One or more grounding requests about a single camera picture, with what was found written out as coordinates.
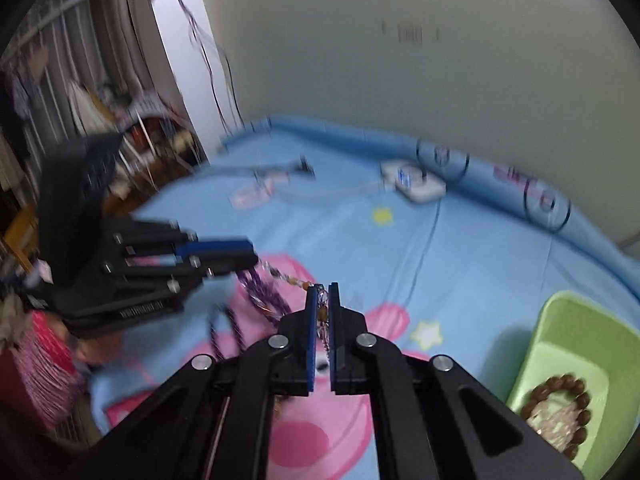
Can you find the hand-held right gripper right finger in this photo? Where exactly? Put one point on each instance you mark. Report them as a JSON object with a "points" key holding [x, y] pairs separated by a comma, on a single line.
{"points": [[336, 340]]}

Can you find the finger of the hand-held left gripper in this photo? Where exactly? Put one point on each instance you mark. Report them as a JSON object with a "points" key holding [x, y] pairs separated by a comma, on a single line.
{"points": [[225, 262], [215, 248]]}

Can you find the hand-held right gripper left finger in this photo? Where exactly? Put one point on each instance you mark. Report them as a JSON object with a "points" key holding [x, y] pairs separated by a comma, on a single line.
{"points": [[312, 340]]}

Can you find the green plastic basket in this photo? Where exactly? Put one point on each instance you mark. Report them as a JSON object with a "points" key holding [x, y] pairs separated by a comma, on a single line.
{"points": [[575, 340]]}

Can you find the cluttered wooden shelf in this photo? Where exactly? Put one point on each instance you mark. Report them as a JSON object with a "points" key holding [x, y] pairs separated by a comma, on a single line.
{"points": [[150, 135]]}

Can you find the pink striped clothing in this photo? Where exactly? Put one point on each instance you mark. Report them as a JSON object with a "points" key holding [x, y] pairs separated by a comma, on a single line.
{"points": [[45, 370]]}

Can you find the blue cartoon printed blanket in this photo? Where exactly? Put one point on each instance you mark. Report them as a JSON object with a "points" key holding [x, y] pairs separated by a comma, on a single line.
{"points": [[475, 270]]}

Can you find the white curtain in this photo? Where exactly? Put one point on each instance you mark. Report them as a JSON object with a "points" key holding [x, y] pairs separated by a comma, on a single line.
{"points": [[65, 60]]}

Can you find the white charger box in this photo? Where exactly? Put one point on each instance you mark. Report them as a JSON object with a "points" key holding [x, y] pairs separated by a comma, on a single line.
{"points": [[415, 187]]}

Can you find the small wall label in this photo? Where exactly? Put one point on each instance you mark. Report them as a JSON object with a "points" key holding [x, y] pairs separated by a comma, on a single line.
{"points": [[410, 35]]}

